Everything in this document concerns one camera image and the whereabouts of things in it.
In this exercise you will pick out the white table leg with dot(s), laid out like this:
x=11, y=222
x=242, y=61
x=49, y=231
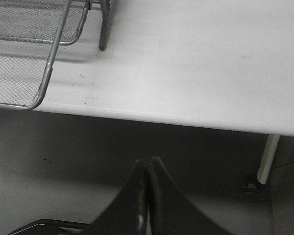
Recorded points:
x=267, y=158

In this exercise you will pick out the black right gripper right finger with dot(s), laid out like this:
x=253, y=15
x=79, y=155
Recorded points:
x=170, y=211

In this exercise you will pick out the silver mesh tray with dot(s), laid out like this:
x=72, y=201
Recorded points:
x=71, y=31
x=26, y=68

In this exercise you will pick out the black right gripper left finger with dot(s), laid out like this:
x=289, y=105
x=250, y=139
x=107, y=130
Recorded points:
x=127, y=214

